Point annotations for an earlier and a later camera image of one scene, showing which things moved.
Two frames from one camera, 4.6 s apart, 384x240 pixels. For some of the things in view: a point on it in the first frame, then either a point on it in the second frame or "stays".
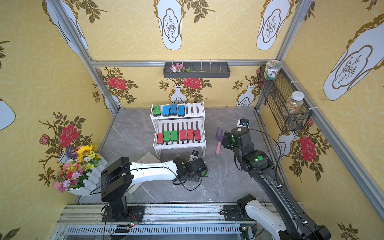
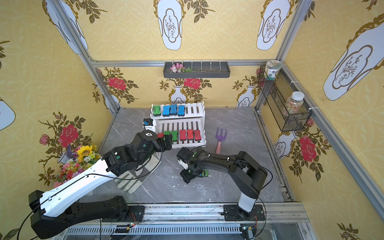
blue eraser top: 181,110 stays
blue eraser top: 173,109 stays
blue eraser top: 166,110 stays
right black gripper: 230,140 → 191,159
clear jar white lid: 294,104 stays
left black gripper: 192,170 → 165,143
